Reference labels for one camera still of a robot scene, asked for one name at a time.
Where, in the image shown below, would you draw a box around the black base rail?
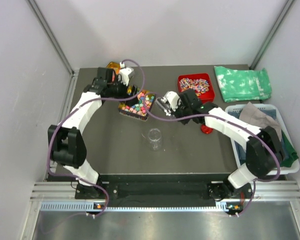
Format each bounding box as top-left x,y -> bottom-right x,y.
74,173 -> 256,208

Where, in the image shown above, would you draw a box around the clear glass jar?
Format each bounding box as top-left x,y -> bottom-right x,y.
141,127 -> 163,151

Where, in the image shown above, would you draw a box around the speckled tin pastel star candies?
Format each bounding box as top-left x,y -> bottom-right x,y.
118,85 -> 156,121

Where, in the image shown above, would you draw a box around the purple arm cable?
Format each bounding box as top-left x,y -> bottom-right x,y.
46,59 -> 147,218
142,93 -> 282,217

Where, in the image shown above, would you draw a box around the gold tin translucent star candies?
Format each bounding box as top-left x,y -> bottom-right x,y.
106,61 -> 121,75

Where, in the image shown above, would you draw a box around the blue cloth in basket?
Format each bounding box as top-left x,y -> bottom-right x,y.
227,104 -> 285,166

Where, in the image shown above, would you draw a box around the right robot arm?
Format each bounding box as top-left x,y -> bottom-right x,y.
165,89 -> 285,198

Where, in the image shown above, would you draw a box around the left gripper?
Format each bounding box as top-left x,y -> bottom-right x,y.
107,75 -> 139,107

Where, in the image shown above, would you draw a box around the red box of lollipops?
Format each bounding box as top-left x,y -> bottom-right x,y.
177,73 -> 215,103

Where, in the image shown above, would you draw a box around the grey cloth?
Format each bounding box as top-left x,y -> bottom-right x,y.
239,102 -> 282,141

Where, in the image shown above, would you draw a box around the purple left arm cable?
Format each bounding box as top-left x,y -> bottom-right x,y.
46,59 -> 147,218

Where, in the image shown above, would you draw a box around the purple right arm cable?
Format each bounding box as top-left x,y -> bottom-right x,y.
142,93 -> 282,217

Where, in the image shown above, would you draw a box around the green white cloth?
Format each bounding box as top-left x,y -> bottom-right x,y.
214,66 -> 272,103

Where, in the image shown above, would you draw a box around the red round lid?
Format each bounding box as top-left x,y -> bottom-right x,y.
200,124 -> 213,135

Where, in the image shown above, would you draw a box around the green cloth in basket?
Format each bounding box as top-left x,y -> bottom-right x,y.
280,131 -> 299,168

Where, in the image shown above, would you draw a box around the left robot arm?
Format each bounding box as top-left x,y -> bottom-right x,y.
48,67 -> 134,199

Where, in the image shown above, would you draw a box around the white laundry basket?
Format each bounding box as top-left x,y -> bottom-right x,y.
224,103 -> 300,176

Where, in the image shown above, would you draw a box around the metal scoop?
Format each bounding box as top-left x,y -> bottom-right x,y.
155,97 -> 172,116

